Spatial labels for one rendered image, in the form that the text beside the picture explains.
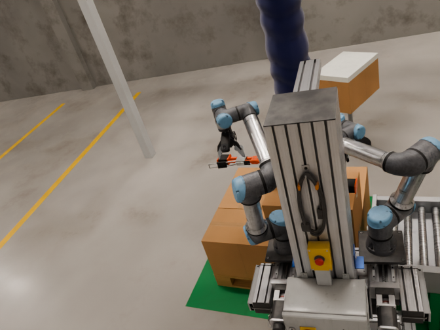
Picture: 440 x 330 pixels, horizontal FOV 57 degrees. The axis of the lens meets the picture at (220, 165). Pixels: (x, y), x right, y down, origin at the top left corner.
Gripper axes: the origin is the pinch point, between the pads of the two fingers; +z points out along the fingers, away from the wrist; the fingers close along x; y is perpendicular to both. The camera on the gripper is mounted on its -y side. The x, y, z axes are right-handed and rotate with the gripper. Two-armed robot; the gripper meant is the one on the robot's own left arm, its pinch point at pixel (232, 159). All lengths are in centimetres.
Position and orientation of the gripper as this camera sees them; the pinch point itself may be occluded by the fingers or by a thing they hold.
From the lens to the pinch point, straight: 225.6
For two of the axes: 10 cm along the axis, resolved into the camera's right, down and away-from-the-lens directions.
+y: 2.5, -5.8, 7.7
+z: 2.5, 8.1, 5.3
